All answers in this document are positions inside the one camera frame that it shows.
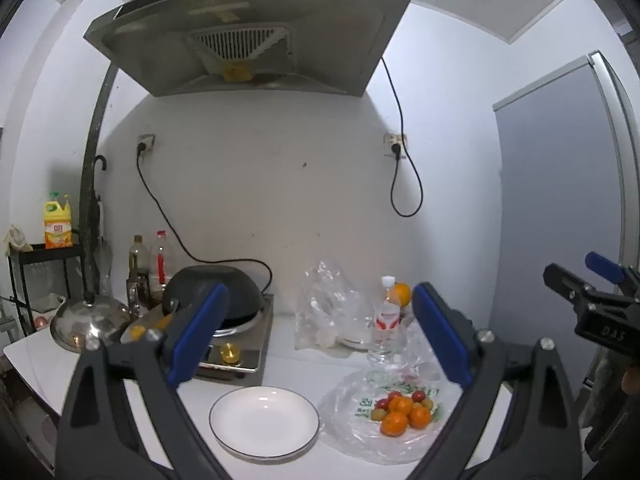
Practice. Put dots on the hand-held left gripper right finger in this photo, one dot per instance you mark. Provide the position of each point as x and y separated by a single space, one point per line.
440 330

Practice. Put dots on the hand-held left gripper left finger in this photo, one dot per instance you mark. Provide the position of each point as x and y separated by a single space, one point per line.
197 335

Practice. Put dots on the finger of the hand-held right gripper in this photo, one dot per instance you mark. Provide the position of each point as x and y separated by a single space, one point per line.
565 280
602 262

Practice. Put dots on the mandarin orange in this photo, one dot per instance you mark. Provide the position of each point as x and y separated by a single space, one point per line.
419 416
400 404
394 423

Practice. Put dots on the small yellow round fruit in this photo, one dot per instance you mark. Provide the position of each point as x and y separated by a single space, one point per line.
378 414

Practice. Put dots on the white plate with dark rim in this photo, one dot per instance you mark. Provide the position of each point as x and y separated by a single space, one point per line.
260 422

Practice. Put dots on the printed clear plastic bag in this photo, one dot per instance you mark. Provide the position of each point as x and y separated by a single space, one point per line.
350 435

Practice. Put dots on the gold cooker knob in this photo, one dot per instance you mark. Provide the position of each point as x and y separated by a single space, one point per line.
230 352

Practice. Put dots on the large orange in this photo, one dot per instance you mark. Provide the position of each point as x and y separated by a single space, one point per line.
402 294

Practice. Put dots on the steel induction cooker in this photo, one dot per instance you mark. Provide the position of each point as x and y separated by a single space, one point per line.
250 350

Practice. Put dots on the clear plastic water bottle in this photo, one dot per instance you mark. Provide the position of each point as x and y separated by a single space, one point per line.
385 325

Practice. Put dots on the yellow-green fruit between pads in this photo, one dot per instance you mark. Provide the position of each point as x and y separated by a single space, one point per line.
428 404

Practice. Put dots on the red label clear bottle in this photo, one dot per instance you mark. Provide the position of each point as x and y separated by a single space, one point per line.
160 260

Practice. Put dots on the white dish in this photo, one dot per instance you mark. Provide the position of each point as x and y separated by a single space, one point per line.
355 341

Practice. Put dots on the grey refrigerator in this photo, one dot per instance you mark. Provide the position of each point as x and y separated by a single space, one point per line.
550 185

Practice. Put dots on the cooking oil bottle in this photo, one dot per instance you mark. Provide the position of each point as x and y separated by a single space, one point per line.
136 260

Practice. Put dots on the steel pot lid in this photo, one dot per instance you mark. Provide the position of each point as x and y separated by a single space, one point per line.
85 320

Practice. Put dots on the crumpled clear plastic bag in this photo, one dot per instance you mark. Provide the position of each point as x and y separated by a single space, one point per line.
325 300

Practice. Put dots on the black metal rack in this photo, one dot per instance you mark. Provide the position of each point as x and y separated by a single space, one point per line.
50 251

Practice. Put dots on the yellow dish soap bottle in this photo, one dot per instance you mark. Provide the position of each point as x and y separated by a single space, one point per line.
57 225

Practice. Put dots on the black hook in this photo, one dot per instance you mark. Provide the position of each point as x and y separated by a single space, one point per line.
100 159

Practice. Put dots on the dark vertical pipe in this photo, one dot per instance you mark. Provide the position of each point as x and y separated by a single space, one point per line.
92 160

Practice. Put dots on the beige cloth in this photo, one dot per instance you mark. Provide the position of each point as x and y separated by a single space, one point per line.
15 237

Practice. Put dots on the steel range hood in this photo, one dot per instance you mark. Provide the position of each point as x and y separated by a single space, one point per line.
250 5

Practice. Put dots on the white wall socket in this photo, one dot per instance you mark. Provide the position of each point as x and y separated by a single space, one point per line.
148 138
389 137

